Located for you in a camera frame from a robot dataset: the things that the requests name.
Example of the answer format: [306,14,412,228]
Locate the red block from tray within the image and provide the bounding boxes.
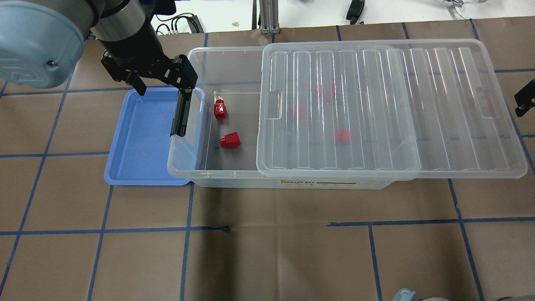
[219,132,241,148]

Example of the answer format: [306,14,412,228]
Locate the blue plastic tray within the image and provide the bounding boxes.
[104,87,189,186]

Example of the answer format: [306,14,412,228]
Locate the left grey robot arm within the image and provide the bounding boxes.
[0,0,198,101]

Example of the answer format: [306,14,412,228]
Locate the aluminium frame post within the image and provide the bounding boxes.
[259,0,280,34]

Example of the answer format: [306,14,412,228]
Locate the red block upper middle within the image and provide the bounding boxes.
[315,84,336,98]

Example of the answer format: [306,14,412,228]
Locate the clear plastic box lid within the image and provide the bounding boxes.
[256,38,528,181]

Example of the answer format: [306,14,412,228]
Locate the clear plastic storage box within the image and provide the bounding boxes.
[167,46,439,190]

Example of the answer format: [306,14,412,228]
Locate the red block front edge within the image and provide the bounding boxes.
[334,129,352,145]

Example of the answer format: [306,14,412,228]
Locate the red block centre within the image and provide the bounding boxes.
[290,105,309,124]

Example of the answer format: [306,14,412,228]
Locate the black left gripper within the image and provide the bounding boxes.
[101,42,198,102]

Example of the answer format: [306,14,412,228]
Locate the red block near latch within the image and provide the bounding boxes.
[214,98,228,120]

